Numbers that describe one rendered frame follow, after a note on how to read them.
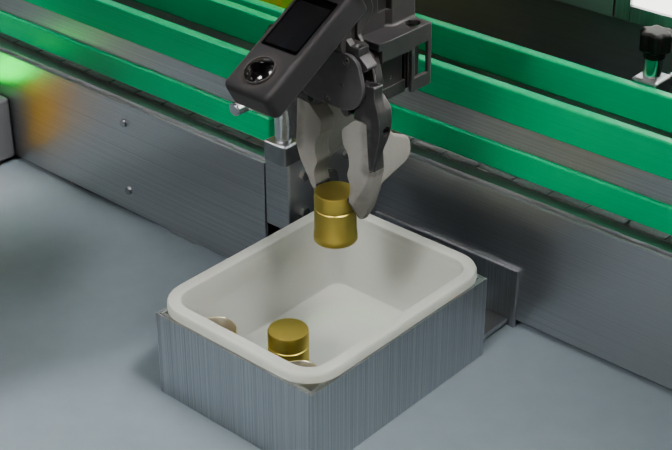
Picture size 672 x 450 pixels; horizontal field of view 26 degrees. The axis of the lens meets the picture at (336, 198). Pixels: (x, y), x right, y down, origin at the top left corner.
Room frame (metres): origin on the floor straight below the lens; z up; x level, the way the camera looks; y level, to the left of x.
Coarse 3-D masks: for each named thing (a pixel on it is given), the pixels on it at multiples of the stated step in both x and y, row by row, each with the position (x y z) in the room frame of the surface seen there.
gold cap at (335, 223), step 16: (320, 192) 1.01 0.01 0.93; (336, 192) 1.01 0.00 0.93; (320, 208) 1.00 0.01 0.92; (336, 208) 0.99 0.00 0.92; (320, 224) 1.00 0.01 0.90; (336, 224) 0.99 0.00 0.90; (352, 224) 1.00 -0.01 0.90; (320, 240) 1.00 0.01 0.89; (336, 240) 0.99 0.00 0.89; (352, 240) 1.00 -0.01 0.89
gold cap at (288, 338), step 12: (276, 324) 0.99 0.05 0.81; (288, 324) 0.99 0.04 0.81; (300, 324) 0.99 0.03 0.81; (276, 336) 0.97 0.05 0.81; (288, 336) 0.97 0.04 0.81; (300, 336) 0.97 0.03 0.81; (276, 348) 0.97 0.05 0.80; (288, 348) 0.96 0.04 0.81; (300, 348) 0.97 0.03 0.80; (288, 360) 0.96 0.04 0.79
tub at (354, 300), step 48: (288, 240) 1.09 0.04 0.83; (384, 240) 1.10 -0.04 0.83; (192, 288) 1.00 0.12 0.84; (240, 288) 1.04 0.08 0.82; (288, 288) 1.08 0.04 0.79; (336, 288) 1.11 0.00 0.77; (384, 288) 1.09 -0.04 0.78; (432, 288) 1.06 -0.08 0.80; (240, 336) 0.93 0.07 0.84; (336, 336) 1.03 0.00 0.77; (384, 336) 0.93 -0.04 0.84
